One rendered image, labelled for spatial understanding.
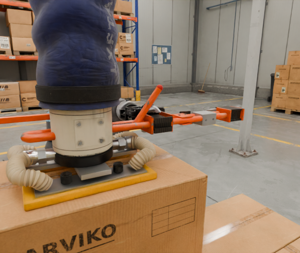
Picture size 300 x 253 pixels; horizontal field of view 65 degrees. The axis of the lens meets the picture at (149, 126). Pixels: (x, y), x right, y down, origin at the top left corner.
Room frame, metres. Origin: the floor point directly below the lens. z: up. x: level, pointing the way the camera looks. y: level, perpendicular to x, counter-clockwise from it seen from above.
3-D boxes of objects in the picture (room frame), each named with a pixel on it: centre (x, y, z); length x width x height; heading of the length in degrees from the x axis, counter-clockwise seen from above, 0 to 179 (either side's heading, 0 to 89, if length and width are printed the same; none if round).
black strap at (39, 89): (0.66, 0.20, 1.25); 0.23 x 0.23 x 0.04
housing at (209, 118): (0.89, -0.21, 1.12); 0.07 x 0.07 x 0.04; 29
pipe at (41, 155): (0.66, 0.20, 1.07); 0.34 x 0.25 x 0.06; 119
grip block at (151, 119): (0.78, -0.02, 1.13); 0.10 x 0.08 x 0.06; 29
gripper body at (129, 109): (0.90, 0.06, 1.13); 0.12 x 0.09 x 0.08; 29
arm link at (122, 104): (0.97, 0.09, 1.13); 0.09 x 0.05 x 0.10; 119
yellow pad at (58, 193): (0.57, 0.15, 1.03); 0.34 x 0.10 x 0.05; 119
